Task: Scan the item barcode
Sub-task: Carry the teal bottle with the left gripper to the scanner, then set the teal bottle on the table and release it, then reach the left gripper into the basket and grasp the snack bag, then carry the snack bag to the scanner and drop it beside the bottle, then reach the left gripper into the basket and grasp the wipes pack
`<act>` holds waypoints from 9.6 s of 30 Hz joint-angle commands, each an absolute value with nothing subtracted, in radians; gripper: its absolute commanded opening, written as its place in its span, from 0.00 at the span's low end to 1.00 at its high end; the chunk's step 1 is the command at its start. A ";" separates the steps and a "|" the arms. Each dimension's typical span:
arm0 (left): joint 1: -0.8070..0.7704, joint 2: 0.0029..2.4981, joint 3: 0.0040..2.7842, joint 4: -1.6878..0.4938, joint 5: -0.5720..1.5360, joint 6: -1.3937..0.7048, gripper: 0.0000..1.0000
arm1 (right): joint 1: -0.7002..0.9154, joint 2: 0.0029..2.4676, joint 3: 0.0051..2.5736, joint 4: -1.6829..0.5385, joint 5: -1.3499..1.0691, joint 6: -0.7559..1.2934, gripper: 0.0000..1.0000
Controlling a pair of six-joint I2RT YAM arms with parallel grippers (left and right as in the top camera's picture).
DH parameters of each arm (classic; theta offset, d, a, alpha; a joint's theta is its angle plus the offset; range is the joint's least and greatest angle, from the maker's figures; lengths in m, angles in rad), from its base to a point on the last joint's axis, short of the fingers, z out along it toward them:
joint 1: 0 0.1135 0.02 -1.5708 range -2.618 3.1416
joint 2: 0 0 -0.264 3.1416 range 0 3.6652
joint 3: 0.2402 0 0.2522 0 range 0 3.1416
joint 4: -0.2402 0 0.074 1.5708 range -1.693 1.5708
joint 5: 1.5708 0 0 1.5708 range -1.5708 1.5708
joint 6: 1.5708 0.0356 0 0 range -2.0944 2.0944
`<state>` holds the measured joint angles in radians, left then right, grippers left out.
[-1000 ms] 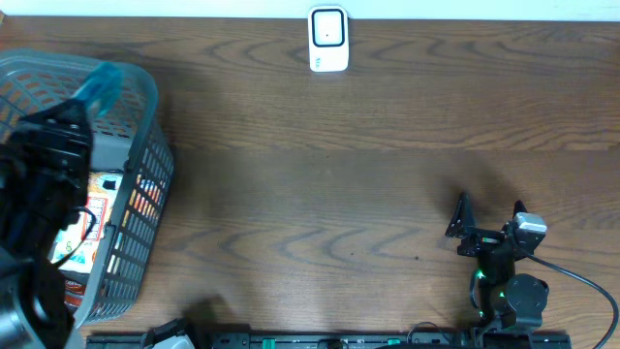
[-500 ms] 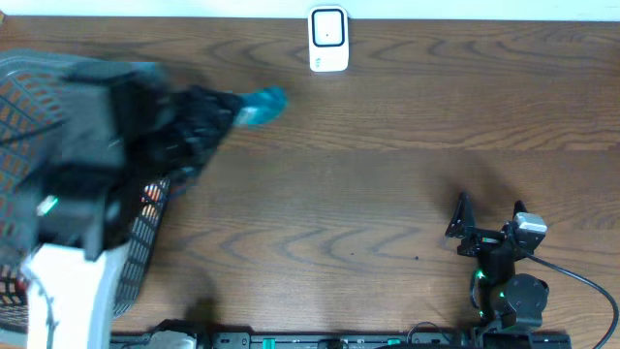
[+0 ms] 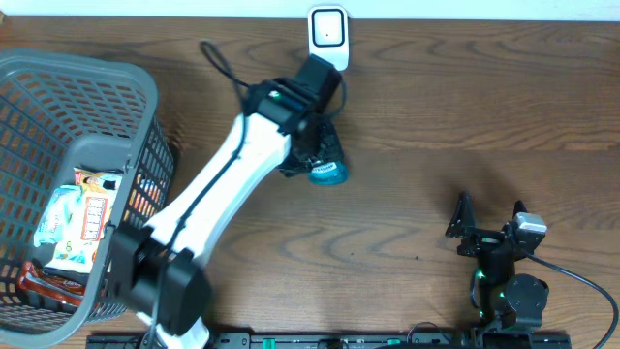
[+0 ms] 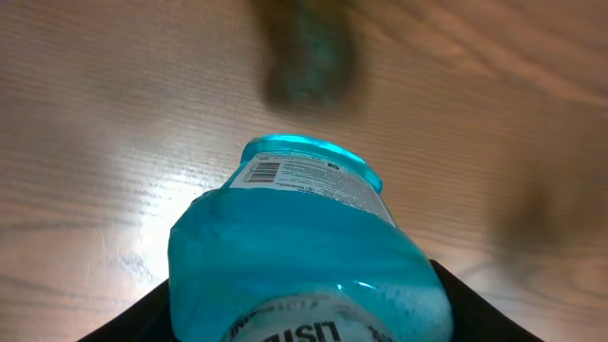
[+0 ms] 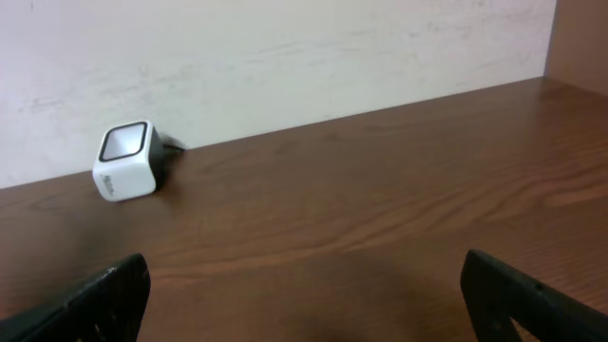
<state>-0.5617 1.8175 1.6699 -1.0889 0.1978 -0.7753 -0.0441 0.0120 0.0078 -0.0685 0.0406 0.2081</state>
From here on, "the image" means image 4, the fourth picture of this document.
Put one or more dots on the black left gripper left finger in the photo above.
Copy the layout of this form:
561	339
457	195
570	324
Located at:
148	320

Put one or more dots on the blue mouthwash bottle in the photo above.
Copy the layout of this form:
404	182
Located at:
298	245

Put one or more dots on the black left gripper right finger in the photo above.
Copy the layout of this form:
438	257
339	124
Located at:
475	319

